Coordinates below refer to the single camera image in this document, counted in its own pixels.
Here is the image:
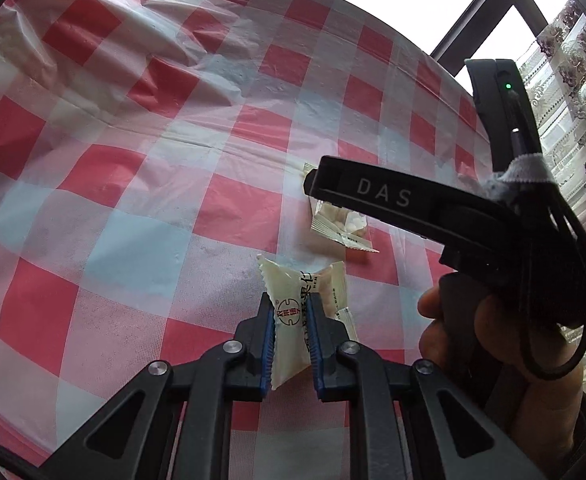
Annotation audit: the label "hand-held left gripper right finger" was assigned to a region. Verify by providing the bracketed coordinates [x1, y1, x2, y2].
[305, 292, 544, 480]

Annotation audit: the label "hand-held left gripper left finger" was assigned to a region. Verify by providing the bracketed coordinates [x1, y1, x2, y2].
[48, 291, 277, 480]

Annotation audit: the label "white snack packet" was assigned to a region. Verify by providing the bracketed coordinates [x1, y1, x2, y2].
[257, 254, 359, 392]
[300, 161, 380, 254]

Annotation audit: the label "person's right hand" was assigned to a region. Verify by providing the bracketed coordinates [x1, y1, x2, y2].
[417, 285, 586, 463]

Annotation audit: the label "floral lace curtain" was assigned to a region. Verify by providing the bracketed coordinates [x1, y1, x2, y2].
[516, 0, 586, 361]

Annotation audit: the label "red white checked tablecloth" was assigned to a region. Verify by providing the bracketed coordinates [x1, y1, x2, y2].
[0, 0, 499, 480]

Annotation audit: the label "grey elastic strap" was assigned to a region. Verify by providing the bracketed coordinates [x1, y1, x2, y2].
[482, 152, 558, 206]

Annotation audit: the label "dark window frame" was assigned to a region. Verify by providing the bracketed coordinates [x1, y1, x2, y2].
[430, 0, 550, 80]

